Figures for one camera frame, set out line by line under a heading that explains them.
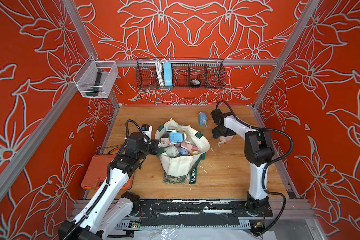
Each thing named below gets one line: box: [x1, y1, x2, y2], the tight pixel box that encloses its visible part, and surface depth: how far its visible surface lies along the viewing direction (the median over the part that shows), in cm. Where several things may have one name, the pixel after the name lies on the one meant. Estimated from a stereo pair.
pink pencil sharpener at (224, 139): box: [217, 135, 233, 147], surface depth 97 cm
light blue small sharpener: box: [177, 147, 189, 156], surface depth 82 cm
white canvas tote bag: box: [155, 118, 211, 185], surface depth 81 cm
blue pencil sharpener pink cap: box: [198, 111, 208, 128], surface depth 106 cm
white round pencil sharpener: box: [165, 145, 178, 158], surface depth 74 cm
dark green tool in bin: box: [85, 71, 102, 97], surface depth 83 cm
